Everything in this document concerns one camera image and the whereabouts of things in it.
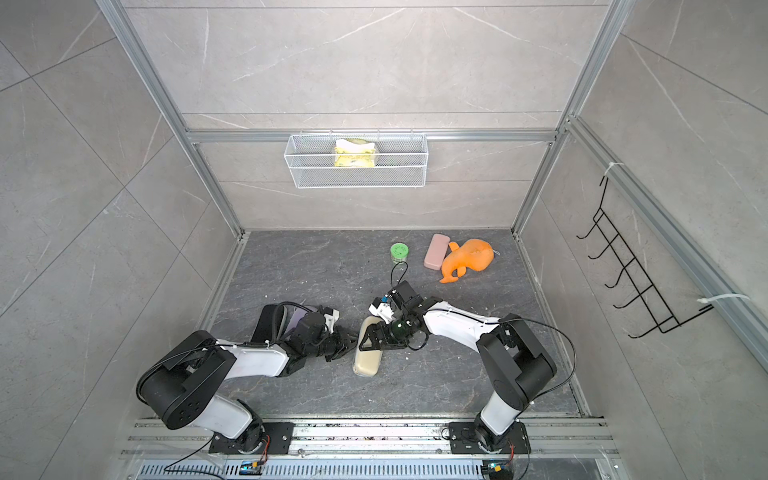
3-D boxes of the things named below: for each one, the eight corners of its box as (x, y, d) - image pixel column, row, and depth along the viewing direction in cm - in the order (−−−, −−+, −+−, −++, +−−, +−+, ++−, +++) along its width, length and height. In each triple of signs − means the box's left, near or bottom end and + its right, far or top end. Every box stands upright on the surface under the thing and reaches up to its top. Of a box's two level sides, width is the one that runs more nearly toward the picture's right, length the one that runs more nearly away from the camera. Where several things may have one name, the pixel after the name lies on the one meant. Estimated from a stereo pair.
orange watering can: (442, 283, 107) (445, 270, 100) (429, 259, 114) (431, 246, 107) (494, 268, 111) (500, 255, 105) (479, 246, 118) (484, 232, 112)
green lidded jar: (390, 263, 112) (390, 255, 108) (390, 250, 116) (390, 242, 112) (408, 263, 112) (408, 255, 108) (407, 250, 116) (408, 242, 112)
